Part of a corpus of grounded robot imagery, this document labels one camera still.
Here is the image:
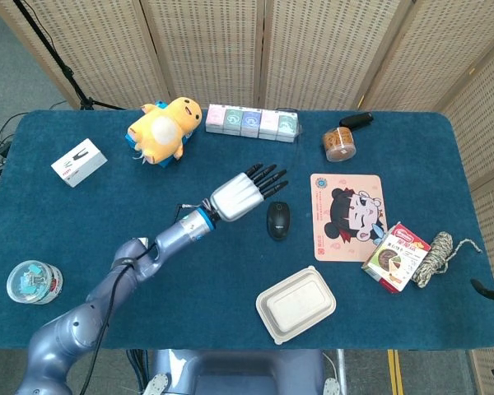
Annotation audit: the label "cream takeout food container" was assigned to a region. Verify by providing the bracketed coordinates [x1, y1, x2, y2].
[254, 265, 338, 346]

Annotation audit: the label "cartoon girl mouse pad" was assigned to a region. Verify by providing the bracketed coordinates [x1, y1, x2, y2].
[310, 173, 389, 263]

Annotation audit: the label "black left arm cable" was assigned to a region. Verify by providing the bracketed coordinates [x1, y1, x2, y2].
[80, 201, 190, 395]

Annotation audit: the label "black tripod stand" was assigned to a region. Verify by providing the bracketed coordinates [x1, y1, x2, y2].
[12, 0, 127, 111]

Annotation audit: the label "yellow plush toy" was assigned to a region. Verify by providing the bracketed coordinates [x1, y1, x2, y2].
[127, 96, 203, 165]

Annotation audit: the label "blue table cloth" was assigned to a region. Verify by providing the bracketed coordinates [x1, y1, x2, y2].
[0, 109, 494, 351]

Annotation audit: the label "grey robot torso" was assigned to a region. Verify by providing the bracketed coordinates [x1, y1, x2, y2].
[142, 348, 341, 395]

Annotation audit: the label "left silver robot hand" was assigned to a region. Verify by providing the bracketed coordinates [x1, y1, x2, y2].
[208, 163, 290, 223]

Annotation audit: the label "clear jar of rubber bands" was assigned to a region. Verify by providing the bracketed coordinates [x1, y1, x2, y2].
[322, 126, 358, 163]

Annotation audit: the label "clear tub of binder clips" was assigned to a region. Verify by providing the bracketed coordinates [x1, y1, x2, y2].
[6, 259, 64, 305]

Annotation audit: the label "ball of jute twine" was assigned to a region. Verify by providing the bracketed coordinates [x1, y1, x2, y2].
[411, 231, 483, 289]

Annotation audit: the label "black stapler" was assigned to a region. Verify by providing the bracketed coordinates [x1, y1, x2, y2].
[338, 112, 374, 130]

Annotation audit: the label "wrapped pastel tissue packs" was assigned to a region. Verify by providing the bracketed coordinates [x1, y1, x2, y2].
[205, 103, 304, 144]

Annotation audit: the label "large white stapler box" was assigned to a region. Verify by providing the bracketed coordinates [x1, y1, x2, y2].
[50, 137, 109, 188]

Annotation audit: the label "black computer mouse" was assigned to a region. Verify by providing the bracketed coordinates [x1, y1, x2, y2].
[266, 201, 291, 242]

